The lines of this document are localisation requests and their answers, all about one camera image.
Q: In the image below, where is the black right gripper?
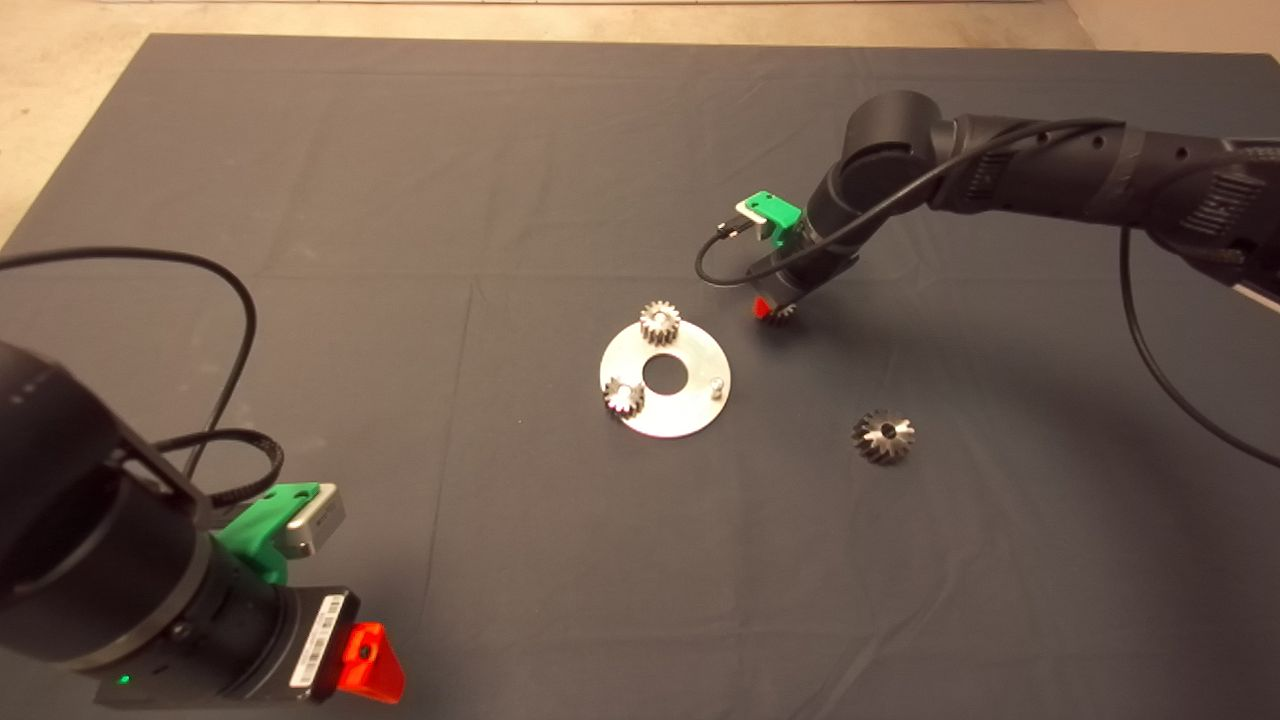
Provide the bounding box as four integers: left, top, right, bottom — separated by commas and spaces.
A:
748, 232, 861, 321

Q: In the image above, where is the green left camera mount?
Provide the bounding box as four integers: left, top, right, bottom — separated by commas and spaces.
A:
214, 482, 321, 583

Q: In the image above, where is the thin black left cable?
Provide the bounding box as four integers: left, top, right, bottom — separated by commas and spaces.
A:
0, 246, 257, 476

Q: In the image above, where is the black braided left cable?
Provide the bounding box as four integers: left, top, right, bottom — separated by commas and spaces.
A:
150, 428, 286, 506

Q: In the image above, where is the round metal plate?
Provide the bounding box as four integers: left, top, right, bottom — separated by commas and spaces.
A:
599, 323, 733, 440

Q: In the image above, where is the silver left camera box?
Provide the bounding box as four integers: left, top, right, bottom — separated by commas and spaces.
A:
277, 483, 347, 558

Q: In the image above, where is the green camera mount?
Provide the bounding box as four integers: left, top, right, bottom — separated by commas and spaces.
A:
214, 482, 321, 583
745, 191, 804, 244

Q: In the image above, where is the dark grey table cloth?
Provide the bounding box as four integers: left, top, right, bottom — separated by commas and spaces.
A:
0, 34, 1280, 720

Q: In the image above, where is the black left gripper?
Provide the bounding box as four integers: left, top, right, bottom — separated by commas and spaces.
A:
95, 575, 407, 704

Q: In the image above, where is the large steel gear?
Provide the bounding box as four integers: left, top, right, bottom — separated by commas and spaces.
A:
852, 408, 916, 465

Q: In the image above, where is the green right camera mount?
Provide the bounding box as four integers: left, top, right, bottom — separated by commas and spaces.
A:
745, 191, 804, 244

